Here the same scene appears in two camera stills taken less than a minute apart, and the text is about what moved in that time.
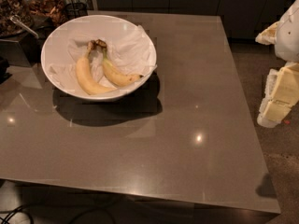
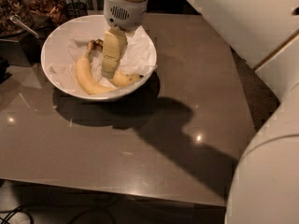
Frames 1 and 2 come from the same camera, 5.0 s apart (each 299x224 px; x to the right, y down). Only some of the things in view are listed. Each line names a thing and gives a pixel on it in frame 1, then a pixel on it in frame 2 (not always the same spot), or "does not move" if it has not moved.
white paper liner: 131,51 does not move
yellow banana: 114,74 does not move
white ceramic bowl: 130,47 does not move
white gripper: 289,35 -> 125,13
